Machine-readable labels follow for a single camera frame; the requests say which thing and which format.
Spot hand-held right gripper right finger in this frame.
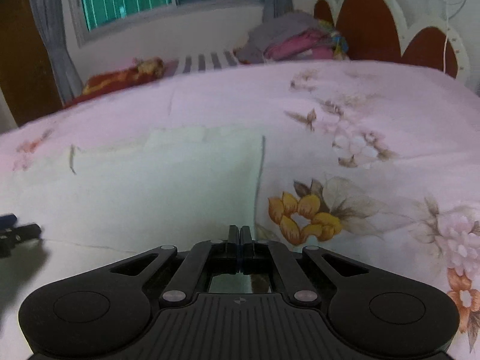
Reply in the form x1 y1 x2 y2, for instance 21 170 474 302
241 226 370 306

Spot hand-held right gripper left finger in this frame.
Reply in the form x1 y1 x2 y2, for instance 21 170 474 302
109 226 239 306

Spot pale white small garment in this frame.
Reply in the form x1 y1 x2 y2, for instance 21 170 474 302
0 127 268 308

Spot pink folded clothes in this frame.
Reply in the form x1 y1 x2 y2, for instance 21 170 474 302
264 30 338 61

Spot pile of clothes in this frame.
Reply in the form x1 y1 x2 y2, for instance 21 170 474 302
234 11 319 64

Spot brown wooden door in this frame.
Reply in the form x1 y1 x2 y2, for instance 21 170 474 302
0 0 62 128

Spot red and yellow pillow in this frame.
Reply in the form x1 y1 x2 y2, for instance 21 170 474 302
62 57 166 109

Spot pink floral bed sheet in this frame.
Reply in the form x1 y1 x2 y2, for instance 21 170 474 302
0 60 480 360

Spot striped grey white pillow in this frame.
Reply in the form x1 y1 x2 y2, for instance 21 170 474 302
170 49 241 77

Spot long grey curtain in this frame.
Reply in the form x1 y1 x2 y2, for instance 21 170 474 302
24 0 83 106

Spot colourful patterned cloth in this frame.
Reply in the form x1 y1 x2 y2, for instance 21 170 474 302
319 20 350 61

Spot white and brown headboard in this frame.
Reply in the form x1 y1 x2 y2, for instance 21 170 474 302
313 0 480 96

